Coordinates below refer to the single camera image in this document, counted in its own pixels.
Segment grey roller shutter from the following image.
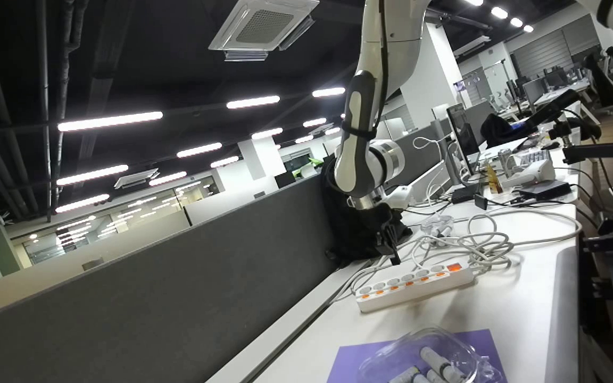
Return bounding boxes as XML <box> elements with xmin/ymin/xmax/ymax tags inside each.
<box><xmin>511</xmin><ymin>14</ymin><xmax>603</xmax><ymax>80</ymax></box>

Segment yellow bottle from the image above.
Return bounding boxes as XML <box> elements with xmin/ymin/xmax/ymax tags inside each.
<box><xmin>487</xmin><ymin>164</ymin><xmax>503</xmax><ymax>194</ymax></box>

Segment white power strip orange switches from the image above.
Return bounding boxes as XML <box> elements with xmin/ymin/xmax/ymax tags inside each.
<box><xmin>355</xmin><ymin>262</ymin><xmax>475</xmax><ymax>313</ymax></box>

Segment coil of white cable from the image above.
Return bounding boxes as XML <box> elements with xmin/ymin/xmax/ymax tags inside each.
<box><xmin>333</xmin><ymin>206</ymin><xmax>584</xmax><ymax>304</ymax></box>

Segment monitor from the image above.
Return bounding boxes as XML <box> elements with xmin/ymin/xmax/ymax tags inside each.
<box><xmin>446</xmin><ymin>102</ymin><xmax>484</xmax><ymax>177</ymax></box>

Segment black power adapter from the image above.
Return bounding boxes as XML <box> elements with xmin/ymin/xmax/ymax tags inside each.
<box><xmin>450</xmin><ymin>184</ymin><xmax>481</xmax><ymax>204</ymax></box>

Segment black flat box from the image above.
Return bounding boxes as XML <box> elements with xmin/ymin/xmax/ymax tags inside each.
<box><xmin>518</xmin><ymin>180</ymin><xmax>573</xmax><ymax>202</ymax></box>

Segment black cable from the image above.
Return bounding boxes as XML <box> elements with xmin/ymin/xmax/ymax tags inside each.
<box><xmin>490</xmin><ymin>196</ymin><xmax>579</xmax><ymax>209</ymax></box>

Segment white desk phone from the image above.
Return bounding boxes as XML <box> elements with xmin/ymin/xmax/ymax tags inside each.
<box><xmin>500</xmin><ymin>159</ymin><xmax>557</xmax><ymax>188</ymax></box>

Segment small ceiling air conditioner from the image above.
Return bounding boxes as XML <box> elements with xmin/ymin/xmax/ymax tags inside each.
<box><xmin>113</xmin><ymin>168</ymin><xmax>160</xmax><ymax>190</ymax></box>

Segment camera on mount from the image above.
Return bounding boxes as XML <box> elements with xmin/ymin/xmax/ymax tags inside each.
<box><xmin>524</xmin><ymin>88</ymin><xmax>613</xmax><ymax>165</ymax></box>

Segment grey desk partition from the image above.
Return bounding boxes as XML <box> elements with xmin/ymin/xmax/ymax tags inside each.
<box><xmin>0</xmin><ymin>174</ymin><xmax>340</xmax><ymax>383</ymax></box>

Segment heap of grey markers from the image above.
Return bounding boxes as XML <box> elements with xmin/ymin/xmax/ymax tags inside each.
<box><xmin>389</xmin><ymin>346</ymin><xmax>468</xmax><ymax>383</ymax></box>

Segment clear plastic container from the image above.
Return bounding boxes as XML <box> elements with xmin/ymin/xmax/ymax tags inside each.
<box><xmin>356</xmin><ymin>327</ymin><xmax>492</xmax><ymax>383</ymax></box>

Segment keyboard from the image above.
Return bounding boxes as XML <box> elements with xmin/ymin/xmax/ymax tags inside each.
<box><xmin>519</xmin><ymin>149</ymin><xmax>552</xmax><ymax>166</ymax></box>

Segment purple mat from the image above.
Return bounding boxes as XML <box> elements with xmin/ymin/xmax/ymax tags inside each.
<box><xmin>327</xmin><ymin>329</ymin><xmax>508</xmax><ymax>383</ymax></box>

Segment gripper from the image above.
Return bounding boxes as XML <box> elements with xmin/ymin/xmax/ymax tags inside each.
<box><xmin>361</xmin><ymin>206</ymin><xmax>409</xmax><ymax>266</ymax></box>

